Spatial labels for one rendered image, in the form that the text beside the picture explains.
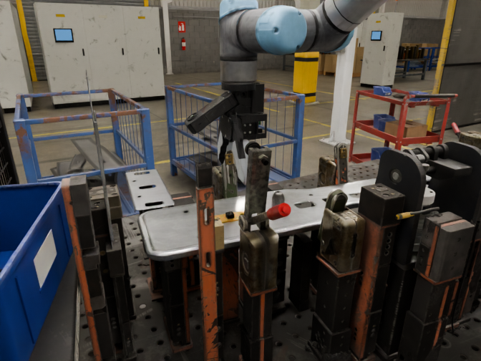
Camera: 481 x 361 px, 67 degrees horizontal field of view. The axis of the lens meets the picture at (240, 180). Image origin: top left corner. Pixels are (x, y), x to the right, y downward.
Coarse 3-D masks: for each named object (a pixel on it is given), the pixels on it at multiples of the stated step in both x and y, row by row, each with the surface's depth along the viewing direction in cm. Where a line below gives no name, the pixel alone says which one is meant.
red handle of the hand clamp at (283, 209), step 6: (282, 204) 58; (270, 210) 61; (276, 210) 58; (282, 210) 57; (288, 210) 58; (252, 216) 70; (258, 216) 67; (264, 216) 64; (270, 216) 61; (276, 216) 59; (282, 216) 58; (252, 222) 70; (258, 222) 68
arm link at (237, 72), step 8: (224, 64) 71; (232, 64) 70; (240, 64) 70; (248, 64) 71; (256, 64) 73; (224, 72) 72; (232, 72) 71; (240, 72) 71; (248, 72) 71; (256, 72) 73; (224, 80) 72; (232, 80) 71; (240, 80) 71; (248, 80) 72
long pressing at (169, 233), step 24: (288, 192) 100; (312, 192) 100; (144, 216) 86; (168, 216) 86; (192, 216) 86; (288, 216) 86; (312, 216) 86; (144, 240) 77; (168, 240) 76; (192, 240) 76
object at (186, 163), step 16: (192, 96) 310; (288, 96) 297; (304, 96) 305; (176, 112) 351; (176, 128) 356; (208, 144) 303; (272, 144) 303; (288, 144) 313; (176, 160) 379; (192, 160) 361; (208, 160) 364; (192, 176) 343; (272, 176) 346; (288, 176) 341
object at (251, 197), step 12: (252, 144) 66; (252, 156) 63; (264, 156) 63; (252, 168) 64; (264, 168) 65; (252, 180) 65; (264, 180) 66; (252, 192) 66; (264, 192) 67; (252, 204) 68; (264, 204) 69
